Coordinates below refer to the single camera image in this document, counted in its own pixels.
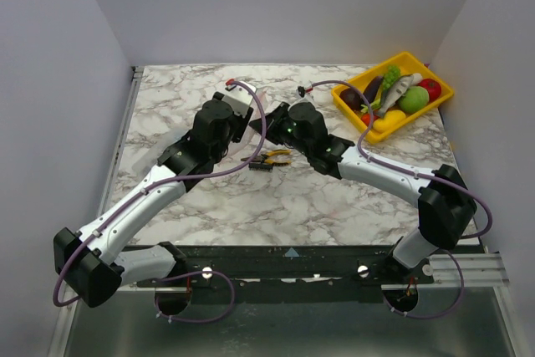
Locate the grey toy fish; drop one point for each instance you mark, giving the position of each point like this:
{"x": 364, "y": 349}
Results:
{"x": 390, "y": 96}

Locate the dark red toy beet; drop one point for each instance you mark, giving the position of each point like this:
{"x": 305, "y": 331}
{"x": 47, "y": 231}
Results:
{"x": 351, "y": 98}

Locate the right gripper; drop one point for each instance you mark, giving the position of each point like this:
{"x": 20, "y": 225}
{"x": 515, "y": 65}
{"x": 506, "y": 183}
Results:
{"x": 275, "y": 119}

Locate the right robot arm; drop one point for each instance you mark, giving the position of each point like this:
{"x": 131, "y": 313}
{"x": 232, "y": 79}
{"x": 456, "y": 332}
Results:
{"x": 444, "y": 208}

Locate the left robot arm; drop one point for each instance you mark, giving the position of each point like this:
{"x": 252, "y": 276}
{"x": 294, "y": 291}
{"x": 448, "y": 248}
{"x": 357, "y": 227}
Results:
{"x": 92, "y": 260}

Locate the yellow plastic tray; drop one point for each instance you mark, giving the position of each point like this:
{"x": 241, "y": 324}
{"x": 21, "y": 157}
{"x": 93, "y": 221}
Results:
{"x": 408, "y": 64}

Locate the red toy chili pepper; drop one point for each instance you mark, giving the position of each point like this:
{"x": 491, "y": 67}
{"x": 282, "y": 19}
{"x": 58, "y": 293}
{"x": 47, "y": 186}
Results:
{"x": 365, "y": 119}

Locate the green toy grapes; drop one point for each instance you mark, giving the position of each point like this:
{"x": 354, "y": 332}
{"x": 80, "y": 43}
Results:
{"x": 391, "y": 75}

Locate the yellow handled pliers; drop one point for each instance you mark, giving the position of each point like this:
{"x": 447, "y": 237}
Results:
{"x": 279, "y": 157}

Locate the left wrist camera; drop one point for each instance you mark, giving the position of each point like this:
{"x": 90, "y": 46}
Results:
{"x": 239, "y": 99}

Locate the yellow toy mango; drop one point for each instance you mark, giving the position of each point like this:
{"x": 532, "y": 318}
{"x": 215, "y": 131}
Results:
{"x": 388, "y": 121}

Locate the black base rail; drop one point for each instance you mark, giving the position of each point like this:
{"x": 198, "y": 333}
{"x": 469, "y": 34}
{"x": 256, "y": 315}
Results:
{"x": 286, "y": 274}

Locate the toy green onion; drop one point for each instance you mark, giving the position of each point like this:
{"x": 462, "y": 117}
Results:
{"x": 376, "y": 104}

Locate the clear plastic box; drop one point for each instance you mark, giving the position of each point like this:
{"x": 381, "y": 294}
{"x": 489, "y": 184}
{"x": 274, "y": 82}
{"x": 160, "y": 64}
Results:
{"x": 149, "y": 158}

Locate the green toy cabbage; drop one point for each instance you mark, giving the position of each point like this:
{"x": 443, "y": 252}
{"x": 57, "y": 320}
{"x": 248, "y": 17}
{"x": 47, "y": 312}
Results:
{"x": 415, "y": 99}

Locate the purple toy eggplant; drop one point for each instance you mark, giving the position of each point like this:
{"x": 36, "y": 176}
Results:
{"x": 373, "y": 88}

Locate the red toy tomato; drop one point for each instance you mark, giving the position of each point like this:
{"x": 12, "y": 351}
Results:
{"x": 432, "y": 87}

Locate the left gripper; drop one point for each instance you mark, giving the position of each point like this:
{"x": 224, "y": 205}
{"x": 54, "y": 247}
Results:
{"x": 236, "y": 118}

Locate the black comb piece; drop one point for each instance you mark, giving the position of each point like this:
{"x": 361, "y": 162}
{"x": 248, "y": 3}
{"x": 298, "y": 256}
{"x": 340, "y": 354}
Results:
{"x": 260, "y": 166}

